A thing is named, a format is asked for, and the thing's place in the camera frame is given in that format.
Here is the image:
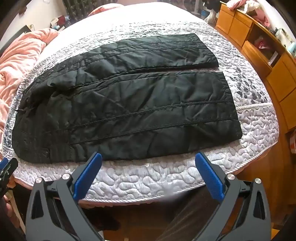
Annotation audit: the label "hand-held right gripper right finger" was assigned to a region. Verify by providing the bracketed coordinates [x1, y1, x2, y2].
[195, 152, 271, 241]

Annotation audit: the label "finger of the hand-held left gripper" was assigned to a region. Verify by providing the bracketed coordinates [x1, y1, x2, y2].
[0, 158, 19, 197]

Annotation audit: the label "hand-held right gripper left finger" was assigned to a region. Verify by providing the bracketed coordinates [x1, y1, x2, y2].
[25, 152, 109, 241]

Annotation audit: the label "black pants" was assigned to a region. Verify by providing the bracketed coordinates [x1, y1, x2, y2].
[11, 34, 243, 163]

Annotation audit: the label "grey quilted mattress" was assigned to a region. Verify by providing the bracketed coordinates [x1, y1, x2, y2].
[5, 17, 279, 205]

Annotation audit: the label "pink fleece blanket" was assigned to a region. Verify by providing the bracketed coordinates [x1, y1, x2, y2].
[0, 28, 60, 130]

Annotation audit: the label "pink bag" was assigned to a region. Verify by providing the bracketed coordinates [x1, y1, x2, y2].
[254, 37, 270, 49]

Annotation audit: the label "wooden cabinet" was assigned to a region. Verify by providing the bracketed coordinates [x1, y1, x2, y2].
[215, 2, 296, 149]

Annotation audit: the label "white plastic bag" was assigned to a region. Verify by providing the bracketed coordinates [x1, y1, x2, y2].
[205, 9, 219, 24]

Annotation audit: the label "dark radiator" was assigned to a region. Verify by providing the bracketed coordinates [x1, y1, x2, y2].
[62, 0, 100, 15]

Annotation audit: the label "pink clothes pile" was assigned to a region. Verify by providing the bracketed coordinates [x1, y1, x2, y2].
[228, 0, 270, 27]

